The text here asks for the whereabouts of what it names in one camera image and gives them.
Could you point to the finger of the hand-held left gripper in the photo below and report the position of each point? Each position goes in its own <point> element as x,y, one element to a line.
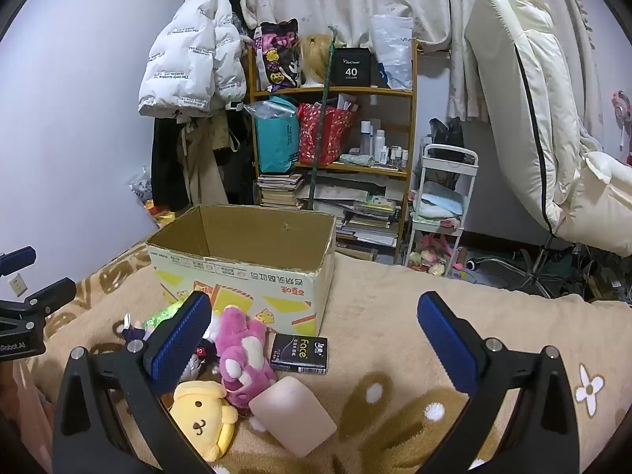
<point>19,258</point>
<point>54,294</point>

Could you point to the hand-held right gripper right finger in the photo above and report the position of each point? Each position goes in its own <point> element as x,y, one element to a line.
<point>444,340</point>

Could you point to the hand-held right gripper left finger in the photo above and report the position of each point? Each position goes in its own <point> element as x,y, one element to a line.
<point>182,340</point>

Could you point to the pink plush bear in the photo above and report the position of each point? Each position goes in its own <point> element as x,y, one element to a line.
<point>242,350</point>

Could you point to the yellow plush dog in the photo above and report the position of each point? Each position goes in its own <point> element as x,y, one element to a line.
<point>197,410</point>

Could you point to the printed cardboard box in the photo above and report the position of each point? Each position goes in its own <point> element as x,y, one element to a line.
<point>237,276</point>

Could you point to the black tissue pack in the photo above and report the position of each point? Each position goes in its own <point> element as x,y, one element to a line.
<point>298,353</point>

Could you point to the pink soft foam block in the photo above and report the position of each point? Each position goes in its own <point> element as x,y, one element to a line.
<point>291,414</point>

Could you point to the person's left forearm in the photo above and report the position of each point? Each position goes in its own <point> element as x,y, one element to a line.
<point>32,395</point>

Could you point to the small white plush toy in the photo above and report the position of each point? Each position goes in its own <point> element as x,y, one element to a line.
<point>202,355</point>

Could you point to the green plastic packet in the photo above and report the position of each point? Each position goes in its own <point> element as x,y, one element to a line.
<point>163,316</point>

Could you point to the beige printed blanket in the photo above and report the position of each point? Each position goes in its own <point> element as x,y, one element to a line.
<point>419,316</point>

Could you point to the pile of small toys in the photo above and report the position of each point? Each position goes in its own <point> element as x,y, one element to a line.
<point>432,256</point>

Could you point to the folded cloths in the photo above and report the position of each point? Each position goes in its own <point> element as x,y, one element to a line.
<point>437,205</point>

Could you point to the printed plastic bag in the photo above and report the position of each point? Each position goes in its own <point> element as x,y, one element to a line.
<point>142,187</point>

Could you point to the pile of papers and books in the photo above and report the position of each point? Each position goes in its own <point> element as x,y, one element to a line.
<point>370,219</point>

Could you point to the black hanging coat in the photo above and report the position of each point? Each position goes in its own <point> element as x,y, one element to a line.
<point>165,168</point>

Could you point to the beige hanging coat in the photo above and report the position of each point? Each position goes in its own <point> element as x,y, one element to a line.
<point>202,168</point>

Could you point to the stack of books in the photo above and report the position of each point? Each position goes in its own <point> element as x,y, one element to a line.
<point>279,190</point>

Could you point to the white rolling cart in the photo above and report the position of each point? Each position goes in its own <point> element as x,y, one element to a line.
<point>469,158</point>

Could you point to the dark hanging clothes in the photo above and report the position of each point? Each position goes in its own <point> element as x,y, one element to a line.
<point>242,158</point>

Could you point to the black bag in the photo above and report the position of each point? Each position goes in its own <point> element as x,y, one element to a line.
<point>447,138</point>

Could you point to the group of cosmetic bottles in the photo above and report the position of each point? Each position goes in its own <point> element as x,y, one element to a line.
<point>380,143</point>

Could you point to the teal paper bag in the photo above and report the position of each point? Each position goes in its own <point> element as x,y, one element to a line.
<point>276,140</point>

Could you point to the red gift bag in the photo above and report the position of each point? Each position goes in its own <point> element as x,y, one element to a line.
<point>333,133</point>

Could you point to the green pole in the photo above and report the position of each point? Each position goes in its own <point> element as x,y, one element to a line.
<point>321,133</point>

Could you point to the white puffer jacket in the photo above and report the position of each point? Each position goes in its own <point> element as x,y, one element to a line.
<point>187,59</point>

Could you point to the cream padded chair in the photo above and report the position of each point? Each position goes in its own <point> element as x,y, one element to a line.
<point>508,84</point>

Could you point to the wooden shelf rack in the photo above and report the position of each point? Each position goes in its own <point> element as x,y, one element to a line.
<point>340,90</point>

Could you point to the black cardboard box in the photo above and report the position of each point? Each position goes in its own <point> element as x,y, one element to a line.
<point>350,69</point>

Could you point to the pink desk fan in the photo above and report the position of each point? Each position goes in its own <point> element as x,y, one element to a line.
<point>621,108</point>

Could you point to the clear plastic bag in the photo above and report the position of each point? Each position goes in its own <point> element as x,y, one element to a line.
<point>392,49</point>

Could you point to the printed cartoon tote bag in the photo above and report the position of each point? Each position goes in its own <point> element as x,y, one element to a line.
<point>276,54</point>

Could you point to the blonde wig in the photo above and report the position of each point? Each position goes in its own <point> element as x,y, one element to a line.
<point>313,59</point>

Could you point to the wall socket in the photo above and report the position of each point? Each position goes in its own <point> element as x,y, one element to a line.
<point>18,284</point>

